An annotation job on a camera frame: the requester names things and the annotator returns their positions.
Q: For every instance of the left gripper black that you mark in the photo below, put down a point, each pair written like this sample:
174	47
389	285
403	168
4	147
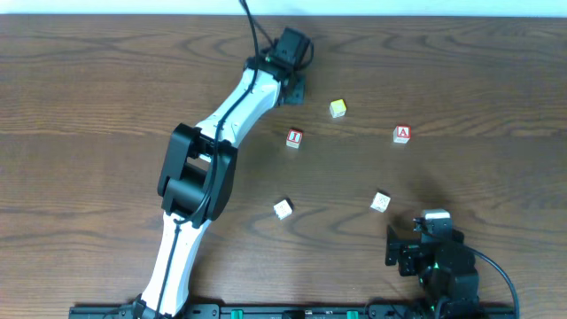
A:
295	93

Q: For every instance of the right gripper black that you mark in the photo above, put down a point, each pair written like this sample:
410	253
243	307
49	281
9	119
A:
393	248

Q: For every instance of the red letter I block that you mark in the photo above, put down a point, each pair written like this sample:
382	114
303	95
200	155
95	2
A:
294	138

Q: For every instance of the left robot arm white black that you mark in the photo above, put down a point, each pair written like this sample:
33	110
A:
197	175

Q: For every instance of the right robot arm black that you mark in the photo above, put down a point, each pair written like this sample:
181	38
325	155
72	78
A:
445	269

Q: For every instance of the plain wooden block right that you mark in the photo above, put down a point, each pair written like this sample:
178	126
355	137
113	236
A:
380	202

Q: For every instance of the plain wooden block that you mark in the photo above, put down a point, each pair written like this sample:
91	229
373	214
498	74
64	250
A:
380	202
283	209

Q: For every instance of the yellow top wooden block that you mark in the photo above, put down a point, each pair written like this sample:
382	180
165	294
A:
338	108

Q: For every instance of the red letter A block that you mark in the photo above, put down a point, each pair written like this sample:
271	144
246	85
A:
401	134

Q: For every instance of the plain wooden block centre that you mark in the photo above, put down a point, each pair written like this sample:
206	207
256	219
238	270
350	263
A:
283	209

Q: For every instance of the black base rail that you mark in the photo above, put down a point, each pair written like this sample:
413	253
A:
213	311

